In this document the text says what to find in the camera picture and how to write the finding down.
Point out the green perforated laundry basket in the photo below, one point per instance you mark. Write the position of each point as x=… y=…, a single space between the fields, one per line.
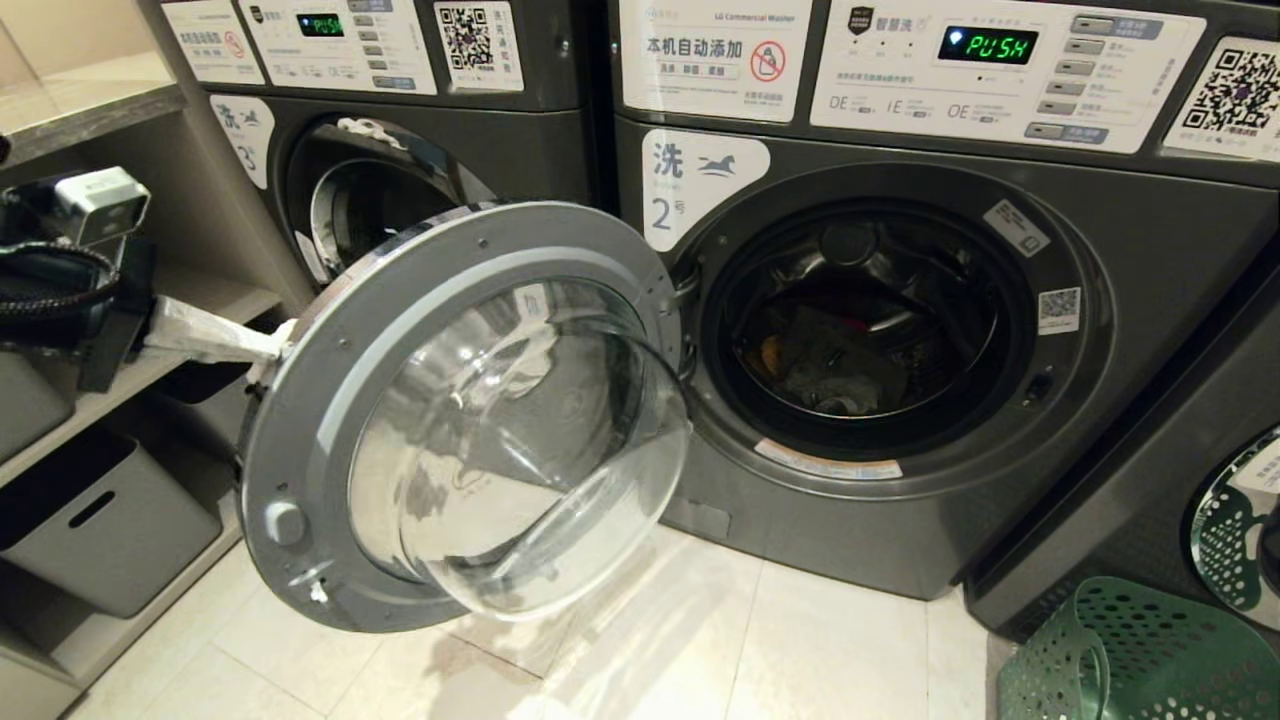
x=1160 y=650

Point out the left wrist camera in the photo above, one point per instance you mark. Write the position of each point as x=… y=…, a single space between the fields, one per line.
x=100 y=200

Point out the clothes pile in drum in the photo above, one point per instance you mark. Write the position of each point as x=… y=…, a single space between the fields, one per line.
x=830 y=365

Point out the large grey storage bin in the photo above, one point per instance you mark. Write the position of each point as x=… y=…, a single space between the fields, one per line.
x=120 y=530

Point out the round mirrored machine door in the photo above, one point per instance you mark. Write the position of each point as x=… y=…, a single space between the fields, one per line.
x=1235 y=540

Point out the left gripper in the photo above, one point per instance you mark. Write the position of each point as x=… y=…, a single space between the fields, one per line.
x=118 y=320

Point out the grey washing machine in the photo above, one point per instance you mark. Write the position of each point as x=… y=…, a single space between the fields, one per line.
x=1120 y=330
x=520 y=140

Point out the beige shelf unit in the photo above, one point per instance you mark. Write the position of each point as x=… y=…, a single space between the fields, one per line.
x=215 y=292

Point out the round glass washer door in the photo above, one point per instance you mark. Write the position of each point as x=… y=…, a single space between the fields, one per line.
x=330 y=400

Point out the dark grey laundry machine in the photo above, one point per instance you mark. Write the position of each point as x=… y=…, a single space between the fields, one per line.
x=1120 y=500

